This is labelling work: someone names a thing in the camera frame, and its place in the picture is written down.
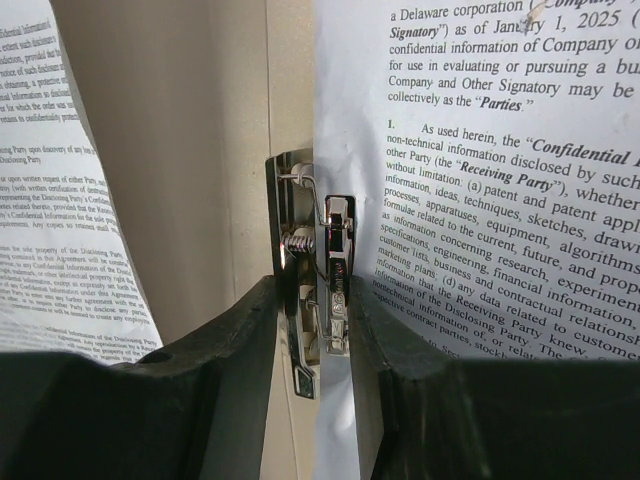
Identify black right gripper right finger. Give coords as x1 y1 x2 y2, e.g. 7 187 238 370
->
348 278 639 479

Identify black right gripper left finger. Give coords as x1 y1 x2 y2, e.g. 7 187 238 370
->
1 276 278 479

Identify white printed paper sheet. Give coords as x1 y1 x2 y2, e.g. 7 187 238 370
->
1 1 161 364

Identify white printed paper sheets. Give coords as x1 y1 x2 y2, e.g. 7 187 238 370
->
314 1 639 479

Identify tan paper folder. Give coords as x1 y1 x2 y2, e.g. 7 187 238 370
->
49 0 359 480

